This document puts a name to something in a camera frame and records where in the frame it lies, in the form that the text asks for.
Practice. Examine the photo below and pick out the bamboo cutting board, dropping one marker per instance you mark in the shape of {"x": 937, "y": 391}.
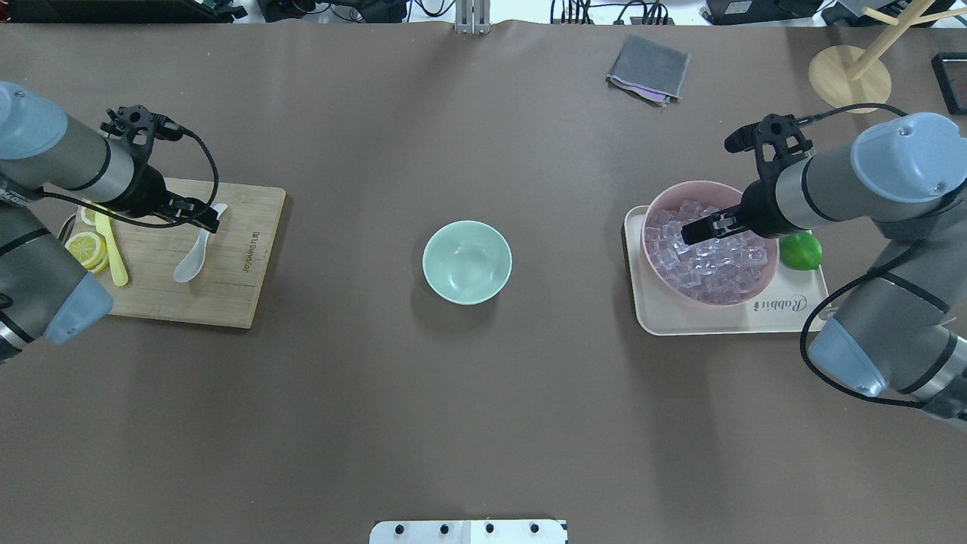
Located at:
{"x": 226, "y": 290}

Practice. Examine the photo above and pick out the white ceramic spoon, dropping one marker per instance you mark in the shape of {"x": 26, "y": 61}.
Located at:
{"x": 192, "y": 263}

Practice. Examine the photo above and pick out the aluminium frame post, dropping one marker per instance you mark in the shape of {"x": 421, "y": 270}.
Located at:
{"x": 472, "y": 17}

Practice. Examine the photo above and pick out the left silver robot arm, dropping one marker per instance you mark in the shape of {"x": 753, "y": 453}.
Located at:
{"x": 48, "y": 154}

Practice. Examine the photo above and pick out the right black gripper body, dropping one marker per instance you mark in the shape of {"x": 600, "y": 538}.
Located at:
{"x": 758, "y": 209}

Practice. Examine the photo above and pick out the mint green bowl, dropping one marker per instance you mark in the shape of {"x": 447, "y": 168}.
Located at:
{"x": 467, "y": 262}

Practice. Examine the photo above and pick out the grey folded cloth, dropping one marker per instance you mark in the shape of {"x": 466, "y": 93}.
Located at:
{"x": 650, "y": 70}

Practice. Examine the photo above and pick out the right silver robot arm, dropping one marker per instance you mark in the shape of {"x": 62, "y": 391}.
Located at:
{"x": 886, "y": 342}

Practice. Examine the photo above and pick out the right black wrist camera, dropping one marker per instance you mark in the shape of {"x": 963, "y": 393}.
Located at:
{"x": 776, "y": 141}

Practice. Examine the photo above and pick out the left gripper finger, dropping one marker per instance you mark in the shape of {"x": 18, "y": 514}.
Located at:
{"x": 182, "y": 206}
{"x": 205, "y": 218}

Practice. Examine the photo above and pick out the green lime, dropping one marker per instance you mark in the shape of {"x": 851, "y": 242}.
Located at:
{"x": 801, "y": 251}

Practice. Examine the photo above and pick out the pink bowl of ice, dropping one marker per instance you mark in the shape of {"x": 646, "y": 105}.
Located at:
{"x": 719, "y": 271}

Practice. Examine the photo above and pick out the cream plastic tray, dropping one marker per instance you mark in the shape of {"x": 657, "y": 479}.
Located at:
{"x": 782, "y": 307}

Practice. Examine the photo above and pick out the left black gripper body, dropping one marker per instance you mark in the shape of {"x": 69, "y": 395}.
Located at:
{"x": 148, "y": 194}

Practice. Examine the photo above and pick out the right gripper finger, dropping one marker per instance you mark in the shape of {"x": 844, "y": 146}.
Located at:
{"x": 694, "y": 234}
{"x": 719, "y": 224}

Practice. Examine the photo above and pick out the lemon slice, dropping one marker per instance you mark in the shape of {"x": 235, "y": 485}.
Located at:
{"x": 88, "y": 215}
{"x": 90, "y": 250}

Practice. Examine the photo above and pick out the wooden mug tree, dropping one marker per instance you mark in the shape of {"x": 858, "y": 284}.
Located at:
{"x": 844, "y": 74}

